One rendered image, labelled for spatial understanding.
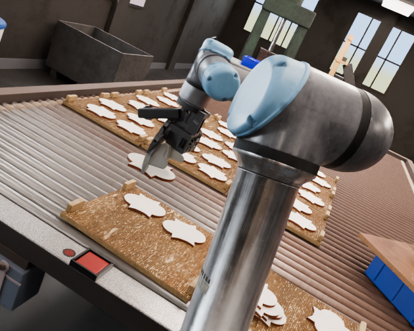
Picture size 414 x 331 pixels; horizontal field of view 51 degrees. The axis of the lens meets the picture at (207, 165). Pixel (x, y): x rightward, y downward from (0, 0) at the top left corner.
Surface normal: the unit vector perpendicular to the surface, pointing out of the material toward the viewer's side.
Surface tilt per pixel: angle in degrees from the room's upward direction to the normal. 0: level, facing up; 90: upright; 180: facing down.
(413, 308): 90
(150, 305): 0
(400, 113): 90
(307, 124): 73
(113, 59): 90
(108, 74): 90
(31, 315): 0
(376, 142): 79
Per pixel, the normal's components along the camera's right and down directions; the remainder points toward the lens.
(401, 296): -0.87, -0.23
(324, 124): 0.31, 0.29
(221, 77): 0.17, 0.45
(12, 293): -0.33, 0.20
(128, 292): 0.39, -0.86
